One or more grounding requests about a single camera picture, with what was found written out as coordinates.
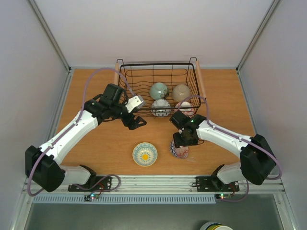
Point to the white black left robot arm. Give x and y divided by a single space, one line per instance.
43 164

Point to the white yellow container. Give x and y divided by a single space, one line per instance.
214 226

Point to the white bowl orange pattern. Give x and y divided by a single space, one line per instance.
186 108

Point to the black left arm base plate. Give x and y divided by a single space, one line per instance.
97 183

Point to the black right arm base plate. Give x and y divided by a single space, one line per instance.
206 184

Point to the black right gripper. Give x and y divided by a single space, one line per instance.
181 140

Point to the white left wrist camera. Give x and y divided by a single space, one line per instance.
135 103

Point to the red patterned bowl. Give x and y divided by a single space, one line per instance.
180 153

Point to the white bowl yellow suns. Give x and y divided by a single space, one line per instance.
145 154

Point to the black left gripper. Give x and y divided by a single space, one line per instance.
127 122

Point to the grey slotted cable duct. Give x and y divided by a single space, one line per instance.
113 199

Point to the cream white bowl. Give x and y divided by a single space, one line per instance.
180 92

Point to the mint green bowl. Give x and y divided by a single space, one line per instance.
159 91

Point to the black wire dish rack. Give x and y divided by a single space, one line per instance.
139 77

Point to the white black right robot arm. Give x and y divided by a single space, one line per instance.
256 158

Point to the white bowl dark diamond pattern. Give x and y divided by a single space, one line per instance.
160 108

